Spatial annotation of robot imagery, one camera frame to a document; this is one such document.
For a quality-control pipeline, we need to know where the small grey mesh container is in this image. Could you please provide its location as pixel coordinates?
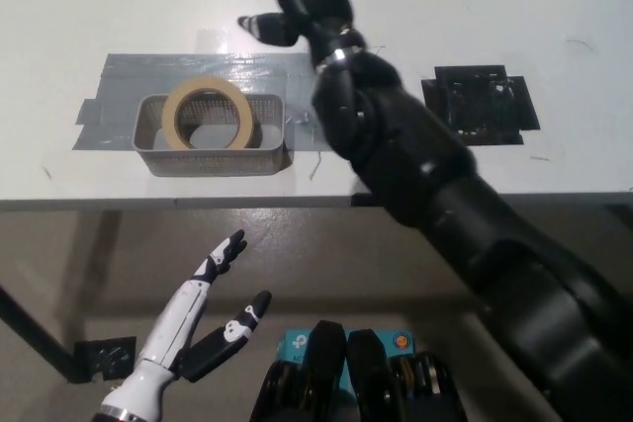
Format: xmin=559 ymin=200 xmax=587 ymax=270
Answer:
xmin=132 ymin=93 xmax=289 ymax=180

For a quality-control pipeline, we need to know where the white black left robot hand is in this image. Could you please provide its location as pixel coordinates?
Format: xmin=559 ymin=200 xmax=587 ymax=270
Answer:
xmin=130 ymin=229 xmax=273 ymax=394

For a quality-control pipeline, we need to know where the grey duct tape patch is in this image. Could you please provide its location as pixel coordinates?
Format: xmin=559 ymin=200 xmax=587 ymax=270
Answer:
xmin=71 ymin=51 xmax=328 ymax=152

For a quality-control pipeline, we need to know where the black robot body with teal top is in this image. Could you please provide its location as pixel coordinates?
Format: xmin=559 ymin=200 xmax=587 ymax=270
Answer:
xmin=249 ymin=320 xmax=469 ymax=422

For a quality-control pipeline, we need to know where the black tape square patch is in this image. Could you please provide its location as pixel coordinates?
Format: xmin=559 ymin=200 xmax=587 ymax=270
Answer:
xmin=419 ymin=64 xmax=541 ymax=148

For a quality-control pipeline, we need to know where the beige masking tape roll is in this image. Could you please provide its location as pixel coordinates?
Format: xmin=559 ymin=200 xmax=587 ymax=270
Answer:
xmin=161 ymin=76 xmax=258 ymax=150

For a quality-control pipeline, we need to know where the black diagonal table leg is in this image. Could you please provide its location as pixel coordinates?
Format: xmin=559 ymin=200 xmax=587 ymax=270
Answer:
xmin=0 ymin=279 xmax=95 ymax=386

